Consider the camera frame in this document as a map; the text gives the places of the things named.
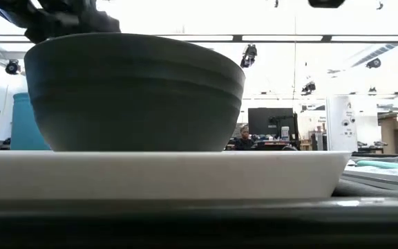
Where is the white kiosk pillar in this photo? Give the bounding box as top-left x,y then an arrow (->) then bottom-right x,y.
325,95 -> 359,153

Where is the black computer monitor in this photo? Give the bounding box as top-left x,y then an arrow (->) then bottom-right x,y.
247,107 -> 299,136

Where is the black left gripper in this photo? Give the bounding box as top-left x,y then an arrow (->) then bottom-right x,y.
23,0 -> 122,45

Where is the blue mug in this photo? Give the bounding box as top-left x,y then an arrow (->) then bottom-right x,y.
10,92 -> 52,151

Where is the white round plate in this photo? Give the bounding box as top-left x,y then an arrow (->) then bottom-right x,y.
0,149 -> 353,201

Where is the spoon with green handle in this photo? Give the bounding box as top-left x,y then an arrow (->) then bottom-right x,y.
355,159 -> 398,172

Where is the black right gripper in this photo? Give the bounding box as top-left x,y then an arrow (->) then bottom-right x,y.
307,0 -> 347,9

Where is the black ceiling camera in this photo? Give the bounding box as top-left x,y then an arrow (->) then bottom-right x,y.
239,44 -> 258,69
365,57 -> 382,70
301,80 -> 317,96
4,59 -> 22,76

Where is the person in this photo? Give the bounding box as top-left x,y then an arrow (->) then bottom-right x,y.
233,124 -> 257,151

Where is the wooden cabinet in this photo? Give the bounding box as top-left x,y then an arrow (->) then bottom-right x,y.
379,116 -> 398,155

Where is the thin hanging cable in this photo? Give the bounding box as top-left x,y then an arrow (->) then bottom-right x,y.
293,13 -> 298,102

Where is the black bowl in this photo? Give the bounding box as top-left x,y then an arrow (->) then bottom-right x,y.
23,32 -> 247,153

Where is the grey napkin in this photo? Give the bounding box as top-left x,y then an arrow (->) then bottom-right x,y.
340,165 -> 398,194

